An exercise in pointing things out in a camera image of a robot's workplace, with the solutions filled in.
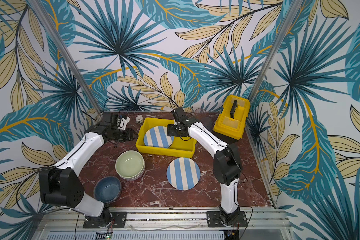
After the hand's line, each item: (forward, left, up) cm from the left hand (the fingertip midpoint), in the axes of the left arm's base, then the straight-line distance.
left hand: (135, 136), depth 85 cm
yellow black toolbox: (+16, -59, +1) cm, 61 cm away
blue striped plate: (-15, -28, -16) cm, 36 cm away
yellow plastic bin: (+4, -27, -16) cm, 32 cm away
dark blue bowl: (-25, +13, -16) cm, 32 cm away
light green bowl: (-12, +3, -12) cm, 17 cm away
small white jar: (+24, +5, -14) cm, 28 cm away
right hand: (+6, -20, -4) cm, 21 cm away
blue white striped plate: (+9, -11, -13) cm, 19 cm away
